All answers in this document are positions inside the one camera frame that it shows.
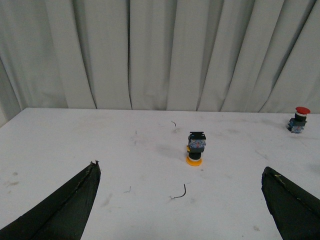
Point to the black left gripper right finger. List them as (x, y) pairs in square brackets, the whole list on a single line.
[(295, 211)]

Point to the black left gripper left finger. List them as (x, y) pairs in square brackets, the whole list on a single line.
[(62, 215)]

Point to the yellow push button switch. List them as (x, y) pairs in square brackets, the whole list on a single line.
[(195, 147)]

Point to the red push button switch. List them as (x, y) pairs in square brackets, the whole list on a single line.
[(297, 124)]

